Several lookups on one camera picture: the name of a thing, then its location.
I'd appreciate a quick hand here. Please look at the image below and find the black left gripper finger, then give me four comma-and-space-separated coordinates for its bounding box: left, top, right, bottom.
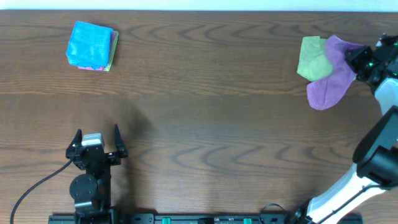
114, 124, 128, 157
65, 129, 82, 157

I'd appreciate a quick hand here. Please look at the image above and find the purple microfibre cloth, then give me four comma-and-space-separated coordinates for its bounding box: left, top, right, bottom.
307, 35, 364, 110

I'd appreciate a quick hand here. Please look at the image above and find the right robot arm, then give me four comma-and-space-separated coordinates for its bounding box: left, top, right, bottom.
289, 34, 397, 223

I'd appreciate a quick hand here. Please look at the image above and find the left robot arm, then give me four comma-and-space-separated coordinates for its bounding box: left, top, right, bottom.
66, 125, 128, 221

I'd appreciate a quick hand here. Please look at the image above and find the crumpled green cloth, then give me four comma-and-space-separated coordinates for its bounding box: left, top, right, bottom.
297, 36, 333, 82

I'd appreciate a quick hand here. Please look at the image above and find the folded blue cloth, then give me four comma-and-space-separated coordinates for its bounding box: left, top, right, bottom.
66, 21, 114, 69

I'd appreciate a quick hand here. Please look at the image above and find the folded green cloth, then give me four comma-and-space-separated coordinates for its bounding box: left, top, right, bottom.
104, 31, 119, 72

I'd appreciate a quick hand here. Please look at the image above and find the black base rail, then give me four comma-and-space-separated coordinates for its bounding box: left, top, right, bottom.
48, 208, 364, 224

